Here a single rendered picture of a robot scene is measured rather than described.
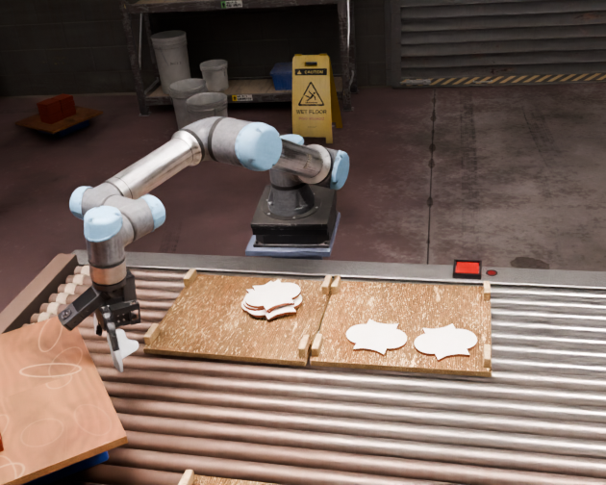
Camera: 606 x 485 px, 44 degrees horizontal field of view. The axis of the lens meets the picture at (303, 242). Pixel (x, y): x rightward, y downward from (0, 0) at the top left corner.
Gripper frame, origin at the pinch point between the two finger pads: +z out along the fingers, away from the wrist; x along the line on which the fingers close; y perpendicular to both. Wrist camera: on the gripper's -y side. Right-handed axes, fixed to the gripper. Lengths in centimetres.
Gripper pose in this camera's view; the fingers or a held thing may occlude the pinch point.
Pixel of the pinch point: (107, 354)
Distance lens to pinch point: 176.0
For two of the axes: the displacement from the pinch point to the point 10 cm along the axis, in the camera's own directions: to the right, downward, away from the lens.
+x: -5.1, -4.4, 7.4
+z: -0.4, 8.7, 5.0
